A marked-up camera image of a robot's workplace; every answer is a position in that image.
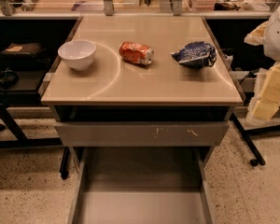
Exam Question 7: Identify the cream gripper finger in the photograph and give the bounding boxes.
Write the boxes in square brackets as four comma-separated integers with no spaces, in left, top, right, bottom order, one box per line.
[245,62,280,126]
[244,21,267,46]

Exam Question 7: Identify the red coke can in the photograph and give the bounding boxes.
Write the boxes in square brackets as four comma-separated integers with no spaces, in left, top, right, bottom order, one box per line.
[119,41,154,65]

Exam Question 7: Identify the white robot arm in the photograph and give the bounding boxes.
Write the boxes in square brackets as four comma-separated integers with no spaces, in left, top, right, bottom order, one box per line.
[244,6,280,126]

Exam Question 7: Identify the closed top drawer front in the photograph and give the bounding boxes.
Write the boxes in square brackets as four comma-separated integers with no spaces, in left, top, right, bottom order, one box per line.
[55,121,229,147]

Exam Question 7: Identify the open middle drawer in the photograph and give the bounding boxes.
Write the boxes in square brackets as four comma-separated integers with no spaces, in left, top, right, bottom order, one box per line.
[66,147,216,224]

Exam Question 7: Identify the blue chip bag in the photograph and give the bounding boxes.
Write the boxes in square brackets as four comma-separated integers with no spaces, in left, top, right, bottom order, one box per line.
[171,41,217,69]

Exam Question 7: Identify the white bowl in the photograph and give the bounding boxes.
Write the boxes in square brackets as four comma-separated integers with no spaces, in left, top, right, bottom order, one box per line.
[58,40,96,71]

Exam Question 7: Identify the black bag on shelf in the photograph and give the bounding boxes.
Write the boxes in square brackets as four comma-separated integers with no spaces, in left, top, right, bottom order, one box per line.
[0,43,46,70]

